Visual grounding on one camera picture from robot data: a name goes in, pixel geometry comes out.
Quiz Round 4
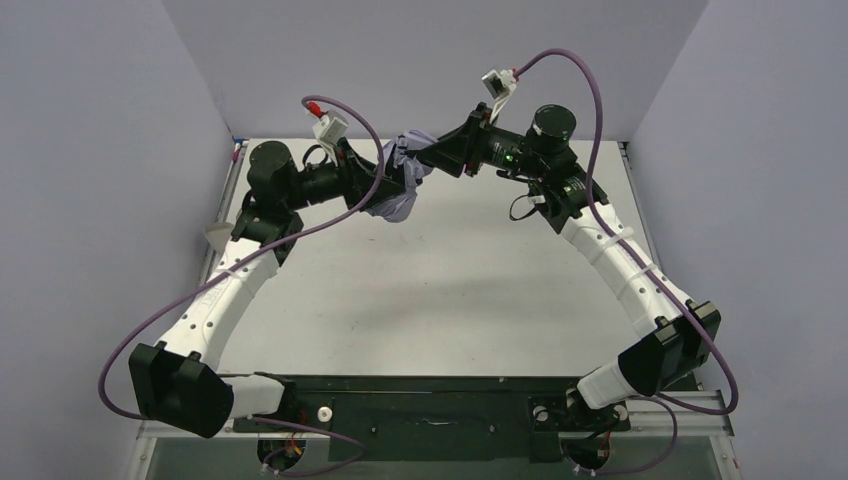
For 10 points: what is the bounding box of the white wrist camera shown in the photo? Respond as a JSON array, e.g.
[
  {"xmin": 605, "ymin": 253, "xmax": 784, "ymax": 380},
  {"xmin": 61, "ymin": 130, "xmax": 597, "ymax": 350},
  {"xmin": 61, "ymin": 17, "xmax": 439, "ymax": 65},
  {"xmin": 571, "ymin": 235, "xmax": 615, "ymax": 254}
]
[
  {"xmin": 312, "ymin": 110, "xmax": 349, "ymax": 157},
  {"xmin": 481, "ymin": 69, "xmax": 518, "ymax": 124}
]

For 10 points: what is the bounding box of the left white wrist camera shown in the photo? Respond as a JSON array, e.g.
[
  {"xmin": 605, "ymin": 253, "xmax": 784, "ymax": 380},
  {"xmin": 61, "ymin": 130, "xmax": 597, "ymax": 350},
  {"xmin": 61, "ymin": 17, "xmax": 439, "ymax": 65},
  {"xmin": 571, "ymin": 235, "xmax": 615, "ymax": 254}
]
[{"xmin": 312, "ymin": 110, "xmax": 349, "ymax": 157}]

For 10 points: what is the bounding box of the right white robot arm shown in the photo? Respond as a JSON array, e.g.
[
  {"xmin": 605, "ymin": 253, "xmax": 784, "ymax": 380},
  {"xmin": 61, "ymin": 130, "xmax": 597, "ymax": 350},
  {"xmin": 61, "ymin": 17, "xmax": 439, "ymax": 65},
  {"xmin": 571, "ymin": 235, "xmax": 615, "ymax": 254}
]
[{"xmin": 414, "ymin": 103, "xmax": 721, "ymax": 410}]

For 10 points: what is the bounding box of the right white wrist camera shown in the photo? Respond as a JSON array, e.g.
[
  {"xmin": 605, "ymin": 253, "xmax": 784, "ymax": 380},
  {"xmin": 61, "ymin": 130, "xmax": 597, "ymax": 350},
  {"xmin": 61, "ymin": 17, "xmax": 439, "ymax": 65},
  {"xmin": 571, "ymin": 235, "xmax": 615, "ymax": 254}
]
[{"xmin": 481, "ymin": 69, "xmax": 518, "ymax": 124}]

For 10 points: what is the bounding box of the pink zippered umbrella case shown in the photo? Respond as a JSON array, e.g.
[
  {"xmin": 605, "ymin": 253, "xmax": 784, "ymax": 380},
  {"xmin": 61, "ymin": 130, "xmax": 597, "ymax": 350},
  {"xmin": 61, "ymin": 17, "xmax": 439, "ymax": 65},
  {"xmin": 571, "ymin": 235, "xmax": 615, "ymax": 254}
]
[{"xmin": 202, "ymin": 222, "xmax": 234, "ymax": 255}]

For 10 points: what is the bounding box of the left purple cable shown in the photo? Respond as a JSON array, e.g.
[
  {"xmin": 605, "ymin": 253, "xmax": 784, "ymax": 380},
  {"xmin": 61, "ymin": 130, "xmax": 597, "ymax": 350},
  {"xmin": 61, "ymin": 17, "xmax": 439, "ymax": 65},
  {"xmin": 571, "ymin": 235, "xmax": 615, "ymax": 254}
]
[{"xmin": 97, "ymin": 95, "xmax": 387, "ymax": 478}]

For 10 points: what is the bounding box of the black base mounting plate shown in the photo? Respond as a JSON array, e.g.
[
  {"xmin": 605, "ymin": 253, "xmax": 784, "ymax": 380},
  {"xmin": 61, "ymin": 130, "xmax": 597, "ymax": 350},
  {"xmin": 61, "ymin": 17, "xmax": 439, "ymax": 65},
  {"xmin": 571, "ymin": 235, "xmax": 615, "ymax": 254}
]
[{"xmin": 233, "ymin": 375, "xmax": 630, "ymax": 463}]

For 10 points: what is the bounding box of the purple umbrella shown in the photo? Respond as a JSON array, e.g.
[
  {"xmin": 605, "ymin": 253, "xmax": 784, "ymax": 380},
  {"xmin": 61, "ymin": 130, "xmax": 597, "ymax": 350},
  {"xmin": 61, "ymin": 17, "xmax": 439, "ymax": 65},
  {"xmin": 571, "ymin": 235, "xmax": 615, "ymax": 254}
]
[{"xmin": 365, "ymin": 129, "xmax": 436, "ymax": 223}]

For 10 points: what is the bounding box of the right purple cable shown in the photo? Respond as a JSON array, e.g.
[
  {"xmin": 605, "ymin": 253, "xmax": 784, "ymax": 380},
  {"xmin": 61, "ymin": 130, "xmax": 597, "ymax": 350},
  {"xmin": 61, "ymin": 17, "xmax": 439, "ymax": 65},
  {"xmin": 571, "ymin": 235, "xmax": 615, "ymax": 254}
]
[{"xmin": 513, "ymin": 48, "xmax": 740, "ymax": 477}]

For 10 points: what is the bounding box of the aluminium rail frame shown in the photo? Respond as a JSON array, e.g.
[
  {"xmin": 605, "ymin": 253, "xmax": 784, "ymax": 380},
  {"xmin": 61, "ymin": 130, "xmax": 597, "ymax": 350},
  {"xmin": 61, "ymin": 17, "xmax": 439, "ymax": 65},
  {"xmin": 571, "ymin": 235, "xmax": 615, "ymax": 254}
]
[{"xmin": 124, "ymin": 401, "xmax": 741, "ymax": 479}]

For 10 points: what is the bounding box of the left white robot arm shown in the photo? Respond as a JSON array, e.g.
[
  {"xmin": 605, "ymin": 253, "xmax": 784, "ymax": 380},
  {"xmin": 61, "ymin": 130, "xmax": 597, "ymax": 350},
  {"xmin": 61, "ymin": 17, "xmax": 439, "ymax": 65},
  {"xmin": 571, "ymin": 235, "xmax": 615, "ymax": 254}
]
[{"xmin": 128, "ymin": 139, "xmax": 416, "ymax": 438}]

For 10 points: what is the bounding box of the purple cable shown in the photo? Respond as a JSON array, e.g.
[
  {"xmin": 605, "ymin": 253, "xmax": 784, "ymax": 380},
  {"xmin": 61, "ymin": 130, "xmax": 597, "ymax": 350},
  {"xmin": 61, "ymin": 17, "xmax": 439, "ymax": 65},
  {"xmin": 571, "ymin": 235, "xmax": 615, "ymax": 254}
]
[
  {"xmin": 97, "ymin": 95, "xmax": 387, "ymax": 478},
  {"xmin": 513, "ymin": 48, "xmax": 740, "ymax": 477}
]

